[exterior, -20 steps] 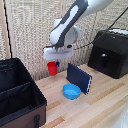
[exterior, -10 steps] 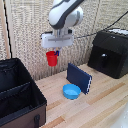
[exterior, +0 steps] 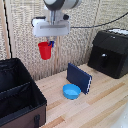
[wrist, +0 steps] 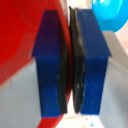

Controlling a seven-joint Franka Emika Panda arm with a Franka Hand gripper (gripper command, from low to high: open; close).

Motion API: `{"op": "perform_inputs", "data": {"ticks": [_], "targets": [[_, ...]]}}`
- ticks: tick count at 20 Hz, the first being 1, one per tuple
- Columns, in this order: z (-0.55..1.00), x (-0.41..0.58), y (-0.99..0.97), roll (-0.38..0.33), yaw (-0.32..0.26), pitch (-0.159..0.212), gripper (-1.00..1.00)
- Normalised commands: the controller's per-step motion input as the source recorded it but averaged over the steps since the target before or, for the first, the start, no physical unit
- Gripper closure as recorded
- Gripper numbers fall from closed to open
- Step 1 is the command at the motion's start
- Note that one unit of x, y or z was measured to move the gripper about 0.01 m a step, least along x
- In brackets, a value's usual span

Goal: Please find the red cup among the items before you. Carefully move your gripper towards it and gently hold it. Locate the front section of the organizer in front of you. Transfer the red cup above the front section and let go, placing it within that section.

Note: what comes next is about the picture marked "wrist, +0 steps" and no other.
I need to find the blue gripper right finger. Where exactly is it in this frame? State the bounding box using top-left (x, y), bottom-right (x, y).
top-left (68, 5), bottom-right (112, 116)

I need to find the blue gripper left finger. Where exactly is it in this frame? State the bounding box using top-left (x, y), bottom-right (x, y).
top-left (30, 9), bottom-right (70, 118)

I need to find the red cup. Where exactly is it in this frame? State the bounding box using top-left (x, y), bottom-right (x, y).
top-left (0, 0), bottom-right (75, 128)

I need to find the blue ceramic bowl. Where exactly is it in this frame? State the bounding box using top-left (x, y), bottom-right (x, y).
top-left (91, 0), bottom-right (128, 33)

